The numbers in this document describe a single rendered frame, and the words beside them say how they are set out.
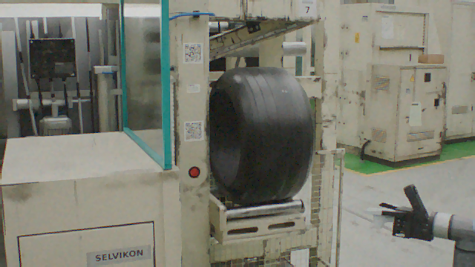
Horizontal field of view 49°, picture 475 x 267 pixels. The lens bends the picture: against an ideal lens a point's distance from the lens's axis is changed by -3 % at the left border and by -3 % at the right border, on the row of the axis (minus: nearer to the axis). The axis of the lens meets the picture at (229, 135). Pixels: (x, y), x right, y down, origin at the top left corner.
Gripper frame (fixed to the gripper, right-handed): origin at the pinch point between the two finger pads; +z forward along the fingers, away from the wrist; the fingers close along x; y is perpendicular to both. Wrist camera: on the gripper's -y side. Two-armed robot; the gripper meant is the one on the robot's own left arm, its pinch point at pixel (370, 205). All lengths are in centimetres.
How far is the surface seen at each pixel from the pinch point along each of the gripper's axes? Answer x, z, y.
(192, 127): 0, 71, -17
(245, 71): 15, 60, -40
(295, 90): 22, 41, -34
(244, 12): 35, 75, -66
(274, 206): 25, 47, 12
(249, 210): 16, 54, 13
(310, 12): 60, 56, -70
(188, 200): 2, 72, 11
